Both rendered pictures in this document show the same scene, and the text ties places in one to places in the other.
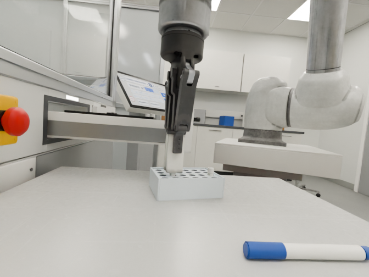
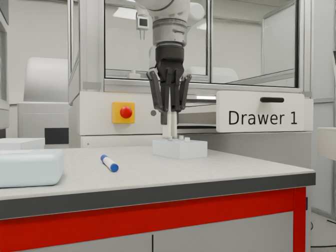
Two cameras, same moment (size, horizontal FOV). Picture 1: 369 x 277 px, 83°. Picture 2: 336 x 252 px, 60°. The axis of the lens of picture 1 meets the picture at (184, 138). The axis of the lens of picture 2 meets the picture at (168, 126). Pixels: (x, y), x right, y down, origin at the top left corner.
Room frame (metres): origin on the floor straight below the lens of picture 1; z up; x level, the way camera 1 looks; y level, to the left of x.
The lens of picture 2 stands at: (0.18, -0.72, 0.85)
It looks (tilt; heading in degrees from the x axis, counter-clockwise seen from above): 1 degrees down; 75
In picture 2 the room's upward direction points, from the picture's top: straight up
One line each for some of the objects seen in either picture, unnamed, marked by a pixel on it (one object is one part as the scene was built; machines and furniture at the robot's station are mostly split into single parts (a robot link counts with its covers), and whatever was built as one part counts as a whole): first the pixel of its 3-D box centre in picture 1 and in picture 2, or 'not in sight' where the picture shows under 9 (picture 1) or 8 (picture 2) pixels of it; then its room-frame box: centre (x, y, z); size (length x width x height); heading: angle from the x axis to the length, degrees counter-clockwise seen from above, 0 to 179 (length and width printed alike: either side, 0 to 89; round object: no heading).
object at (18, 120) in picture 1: (12, 121); (125, 112); (0.29, 0.24, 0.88); 0.04 x 0.03 x 0.04; 6
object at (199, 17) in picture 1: (184, 21); (169, 36); (0.38, 0.02, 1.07); 0.09 x 0.09 x 0.06
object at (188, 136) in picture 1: (183, 128); (262, 112); (0.64, 0.01, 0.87); 0.29 x 0.02 x 0.11; 6
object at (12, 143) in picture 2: not in sight; (11, 152); (0.02, -0.08, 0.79); 0.13 x 0.09 x 0.05; 80
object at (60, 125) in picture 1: (113, 126); (222, 116); (0.62, 0.21, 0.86); 0.40 x 0.26 x 0.06; 96
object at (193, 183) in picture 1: (185, 181); (178, 148); (0.39, -0.01, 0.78); 0.12 x 0.08 x 0.04; 109
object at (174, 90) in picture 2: (175, 103); (174, 91); (0.39, 0.02, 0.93); 0.04 x 0.01 x 0.11; 109
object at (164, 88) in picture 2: (180, 101); (164, 90); (0.36, 0.01, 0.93); 0.04 x 0.01 x 0.11; 109
